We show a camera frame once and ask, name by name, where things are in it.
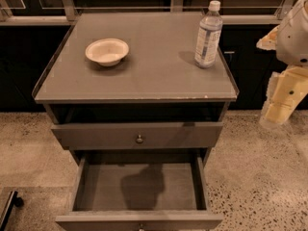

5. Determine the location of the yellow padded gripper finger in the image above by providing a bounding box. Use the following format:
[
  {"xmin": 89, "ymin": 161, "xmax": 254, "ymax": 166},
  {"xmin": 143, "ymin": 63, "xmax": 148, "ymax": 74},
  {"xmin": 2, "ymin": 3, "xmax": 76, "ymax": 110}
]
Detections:
[{"xmin": 259, "ymin": 65, "xmax": 308, "ymax": 128}]

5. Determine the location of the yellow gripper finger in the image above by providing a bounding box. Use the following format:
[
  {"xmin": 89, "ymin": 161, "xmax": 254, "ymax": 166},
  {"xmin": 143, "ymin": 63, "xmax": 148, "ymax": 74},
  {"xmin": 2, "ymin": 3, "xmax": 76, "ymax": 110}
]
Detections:
[{"xmin": 256, "ymin": 26, "xmax": 278, "ymax": 50}]

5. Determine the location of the grey bottom drawer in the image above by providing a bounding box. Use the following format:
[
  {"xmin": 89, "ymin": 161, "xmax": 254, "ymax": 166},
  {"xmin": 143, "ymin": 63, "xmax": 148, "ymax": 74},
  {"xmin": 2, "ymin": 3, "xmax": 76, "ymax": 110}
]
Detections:
[{"xmin": 56, "ymin": 154, "xmax": 223, "ymax": 231}]

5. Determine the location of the grey drawer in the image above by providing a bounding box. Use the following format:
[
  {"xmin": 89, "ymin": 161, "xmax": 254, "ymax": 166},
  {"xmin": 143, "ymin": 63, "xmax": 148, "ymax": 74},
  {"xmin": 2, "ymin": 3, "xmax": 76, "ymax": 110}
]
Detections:
[
  {"xmin": 51, "ymin": 122, "xmax": 222, "ymax": 150},
  {"xmin": 56, "ymin": 154, "xmax": 223, "ymax": 231}
]

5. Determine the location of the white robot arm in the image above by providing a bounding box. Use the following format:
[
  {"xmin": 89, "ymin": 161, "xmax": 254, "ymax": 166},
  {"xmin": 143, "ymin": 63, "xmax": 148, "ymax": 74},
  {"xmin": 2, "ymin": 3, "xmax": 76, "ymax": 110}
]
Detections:
[{"xmin": 256, "ymin": 0, "xmax": 308, "ymax": 129}]

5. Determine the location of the grey drawer cabinet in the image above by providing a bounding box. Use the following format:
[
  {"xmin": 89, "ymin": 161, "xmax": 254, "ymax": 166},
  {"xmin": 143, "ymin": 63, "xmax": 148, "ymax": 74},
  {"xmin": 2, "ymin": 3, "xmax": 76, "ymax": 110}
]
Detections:
[{"xmin": 33, "ymin": 13, "xmax": 238, "ymax": 158}]

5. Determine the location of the grey middle drawer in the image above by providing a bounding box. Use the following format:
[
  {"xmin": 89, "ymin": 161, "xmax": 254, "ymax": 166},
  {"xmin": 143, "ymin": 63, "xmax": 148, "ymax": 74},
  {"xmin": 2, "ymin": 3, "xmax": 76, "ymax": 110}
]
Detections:
[{"xmin": 51, "ymin": 122, "xmax": 222, "ymax": 150}]

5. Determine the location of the clear plastic water bottle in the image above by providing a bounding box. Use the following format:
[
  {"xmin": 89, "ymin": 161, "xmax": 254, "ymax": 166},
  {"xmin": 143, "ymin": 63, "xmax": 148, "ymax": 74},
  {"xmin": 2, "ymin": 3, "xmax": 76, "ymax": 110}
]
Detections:
[{"xmin": 194, "ymin": 0, "xmax": 223, "ymax": 68}]

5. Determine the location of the white paper bowl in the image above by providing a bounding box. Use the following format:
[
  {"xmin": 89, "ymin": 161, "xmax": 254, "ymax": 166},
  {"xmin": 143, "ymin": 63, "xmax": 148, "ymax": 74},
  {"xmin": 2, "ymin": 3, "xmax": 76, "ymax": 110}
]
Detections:
[{"xmin": 85, "ymin": 38, "xmax": 129, "ymax": 66}]

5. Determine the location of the black wheeled base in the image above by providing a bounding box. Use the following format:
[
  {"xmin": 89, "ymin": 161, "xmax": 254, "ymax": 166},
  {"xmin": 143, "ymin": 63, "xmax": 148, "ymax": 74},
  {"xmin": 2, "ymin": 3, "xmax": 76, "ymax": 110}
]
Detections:
[{"xmin": 0, "ymin": 191, "xmax": 24, "ymax": 231}]

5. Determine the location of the metal railing frame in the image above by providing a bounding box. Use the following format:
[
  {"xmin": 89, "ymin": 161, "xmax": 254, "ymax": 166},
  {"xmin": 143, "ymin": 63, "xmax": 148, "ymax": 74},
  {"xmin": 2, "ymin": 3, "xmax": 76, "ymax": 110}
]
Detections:
[{"xmin": 0, "ymin": 0, "xmax": 298, "ymax": 25}]

